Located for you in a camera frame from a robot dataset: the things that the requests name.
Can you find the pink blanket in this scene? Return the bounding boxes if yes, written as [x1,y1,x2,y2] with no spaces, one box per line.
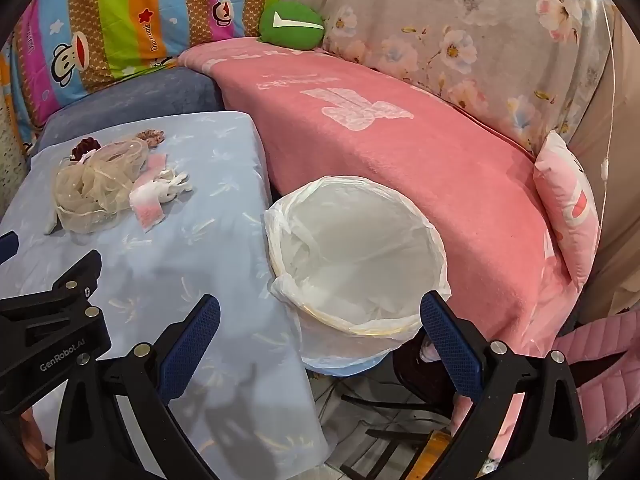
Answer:
[177,37,576,461]

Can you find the grey floral blanket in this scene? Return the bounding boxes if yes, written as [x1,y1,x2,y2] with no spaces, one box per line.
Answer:
[277,0,613,153]

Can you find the dark red scrunchie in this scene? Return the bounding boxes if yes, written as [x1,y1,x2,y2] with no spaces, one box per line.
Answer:
[70,137,101,161]

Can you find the striped cartoon printed quilt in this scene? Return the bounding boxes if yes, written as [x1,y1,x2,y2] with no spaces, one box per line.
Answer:
[0,0,286,161]

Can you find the black chair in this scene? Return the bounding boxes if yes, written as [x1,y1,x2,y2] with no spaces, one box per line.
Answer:
[340,340,456,480]

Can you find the pink and white cloth piece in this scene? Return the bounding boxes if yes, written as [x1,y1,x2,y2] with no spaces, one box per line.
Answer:
[129,154,171,233]

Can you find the beige tulle fabric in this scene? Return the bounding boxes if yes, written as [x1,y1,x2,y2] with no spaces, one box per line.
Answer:
[44,140,150,235]

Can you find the green round cushion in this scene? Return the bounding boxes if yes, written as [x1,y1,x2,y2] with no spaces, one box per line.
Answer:
[258,1,326,52]

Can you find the bin with white plastic liner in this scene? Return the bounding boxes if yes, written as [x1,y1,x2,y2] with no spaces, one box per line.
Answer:
[264,175,452,377]

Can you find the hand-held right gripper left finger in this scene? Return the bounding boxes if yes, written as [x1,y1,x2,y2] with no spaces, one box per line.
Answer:
[55,294,222,480]

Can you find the pink padded jacket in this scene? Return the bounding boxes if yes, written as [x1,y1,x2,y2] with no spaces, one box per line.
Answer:
[550,307,640,443]

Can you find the white glove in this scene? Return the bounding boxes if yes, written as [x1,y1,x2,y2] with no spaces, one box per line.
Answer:
[147,170,193,204]

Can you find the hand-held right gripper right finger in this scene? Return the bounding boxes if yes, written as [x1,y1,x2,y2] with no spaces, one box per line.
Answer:
[419,290,590,480]

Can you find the beige curtain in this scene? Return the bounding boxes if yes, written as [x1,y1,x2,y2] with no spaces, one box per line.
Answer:
[567,10,640,321]

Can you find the white cable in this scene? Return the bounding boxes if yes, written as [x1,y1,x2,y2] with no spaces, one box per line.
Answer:
[597,2,617,221]

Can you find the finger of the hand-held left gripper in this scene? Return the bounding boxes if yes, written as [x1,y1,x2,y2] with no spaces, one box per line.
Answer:
[0,231,20,264]
[49,249,103,306]

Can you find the blue-grey sofa cushion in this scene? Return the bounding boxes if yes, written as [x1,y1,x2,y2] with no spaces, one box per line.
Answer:
[30,66,226,158]

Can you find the pink pillow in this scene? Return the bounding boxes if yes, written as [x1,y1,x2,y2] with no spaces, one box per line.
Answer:
[532,131,601,292]

